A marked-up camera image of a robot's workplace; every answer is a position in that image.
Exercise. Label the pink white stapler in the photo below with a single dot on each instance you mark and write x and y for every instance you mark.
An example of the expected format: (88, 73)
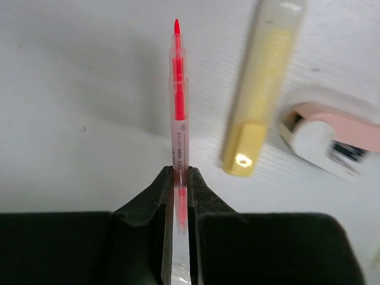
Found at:
(336, 141)

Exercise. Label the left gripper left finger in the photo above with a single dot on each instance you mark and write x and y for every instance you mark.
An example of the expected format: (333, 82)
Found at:
(132, 245)

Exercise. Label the pink highlighter pen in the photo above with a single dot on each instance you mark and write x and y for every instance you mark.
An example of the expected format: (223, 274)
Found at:
(179, 125)

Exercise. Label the thick yellow highlighter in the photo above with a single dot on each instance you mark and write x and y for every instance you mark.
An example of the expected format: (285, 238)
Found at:
(269, 48)

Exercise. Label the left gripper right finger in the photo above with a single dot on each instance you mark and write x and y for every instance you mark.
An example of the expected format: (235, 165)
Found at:
(227, 247)

